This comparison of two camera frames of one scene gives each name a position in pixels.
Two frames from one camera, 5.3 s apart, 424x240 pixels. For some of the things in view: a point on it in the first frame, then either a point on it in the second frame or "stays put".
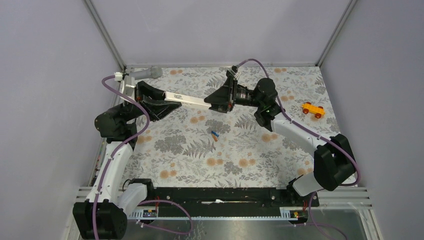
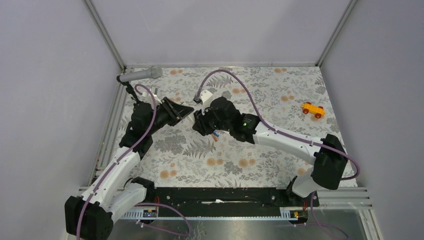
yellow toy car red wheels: (318, 111) stays put
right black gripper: (222, 97) -> (200, 125)
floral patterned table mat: (194, 146) stays put
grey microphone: (154, 72) stays put
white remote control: (186, 100) -> (191, 117)
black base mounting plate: (228, 200) stays put
